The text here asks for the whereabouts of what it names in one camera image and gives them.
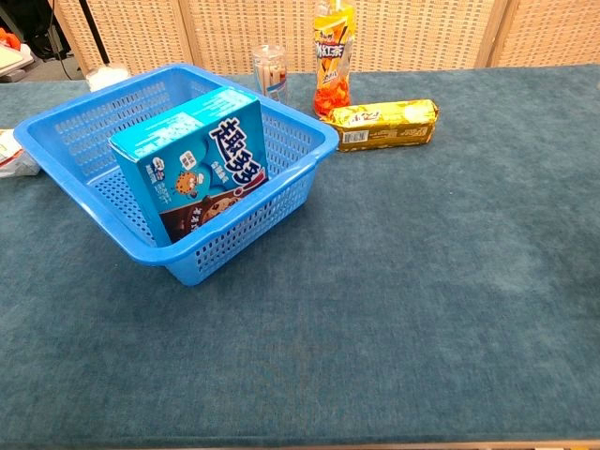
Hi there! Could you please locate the orange iced tea bottle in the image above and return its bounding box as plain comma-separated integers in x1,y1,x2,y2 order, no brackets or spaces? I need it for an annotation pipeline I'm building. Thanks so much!
312,0,356,118

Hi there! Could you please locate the blue perforated plastic basket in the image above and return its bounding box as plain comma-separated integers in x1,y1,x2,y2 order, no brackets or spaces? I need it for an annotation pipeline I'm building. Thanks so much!
12,63,341,287

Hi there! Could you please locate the clear jar of wafer sticks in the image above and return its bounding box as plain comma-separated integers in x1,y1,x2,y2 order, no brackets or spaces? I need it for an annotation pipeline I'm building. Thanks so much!
251,44,291,104

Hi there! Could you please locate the white tissue object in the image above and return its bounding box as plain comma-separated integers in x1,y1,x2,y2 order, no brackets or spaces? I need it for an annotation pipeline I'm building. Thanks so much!
85,65,131,93

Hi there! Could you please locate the gold cracker packet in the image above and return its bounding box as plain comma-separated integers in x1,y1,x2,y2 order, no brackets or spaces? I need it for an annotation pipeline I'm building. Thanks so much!
326,98,441,153

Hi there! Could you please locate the teal table cloth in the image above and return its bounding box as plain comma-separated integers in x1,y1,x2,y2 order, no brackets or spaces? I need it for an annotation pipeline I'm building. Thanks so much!
0,64,600,446

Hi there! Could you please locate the blue cookie box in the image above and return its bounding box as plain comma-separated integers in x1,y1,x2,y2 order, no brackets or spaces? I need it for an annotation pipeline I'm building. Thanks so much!
108,86,270,246

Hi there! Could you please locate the wicker folding screen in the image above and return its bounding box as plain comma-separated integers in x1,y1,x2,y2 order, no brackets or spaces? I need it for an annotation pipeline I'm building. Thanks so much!
49,0,600,76

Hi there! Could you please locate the white snack packet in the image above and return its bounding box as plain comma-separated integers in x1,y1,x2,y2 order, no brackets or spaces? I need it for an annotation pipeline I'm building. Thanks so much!
0,128,41,178

